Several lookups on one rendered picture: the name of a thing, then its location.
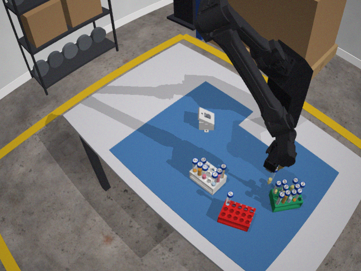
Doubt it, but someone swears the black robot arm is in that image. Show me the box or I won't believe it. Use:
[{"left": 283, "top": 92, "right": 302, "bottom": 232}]
[{"left": 194, "top": 0, "right": 297, "bottom": 173}]

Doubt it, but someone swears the green test tube rack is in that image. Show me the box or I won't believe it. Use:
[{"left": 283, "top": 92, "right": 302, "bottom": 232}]
[{"left": 269, "top": 188, "right": 303, "bottom": 212}]

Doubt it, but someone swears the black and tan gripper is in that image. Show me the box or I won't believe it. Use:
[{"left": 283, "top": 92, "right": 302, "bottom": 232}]
[{"left": 266, "top": 140, "right": 284, "bottom": 171}]

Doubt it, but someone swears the red tube rack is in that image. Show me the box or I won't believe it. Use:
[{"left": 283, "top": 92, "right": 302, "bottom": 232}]
[{"left": 217, "top": 199, "right": 256, "bottom": 232}]

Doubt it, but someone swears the white tube rack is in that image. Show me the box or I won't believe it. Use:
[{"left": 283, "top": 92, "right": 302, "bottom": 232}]
[{"left": 189, "top": 162, "right": 227, "bottom": 195}]

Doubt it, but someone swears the blue bench mat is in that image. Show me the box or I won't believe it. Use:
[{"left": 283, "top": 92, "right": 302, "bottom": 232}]
[{"left": 109, "top": 81, "right": 339, "bottom": 271}]

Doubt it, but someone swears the test tube with blue cap and pink liquid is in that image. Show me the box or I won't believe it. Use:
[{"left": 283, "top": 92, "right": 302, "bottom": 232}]
[{"left": 202, "top": 164, "right": 208, "bottom": 179}]

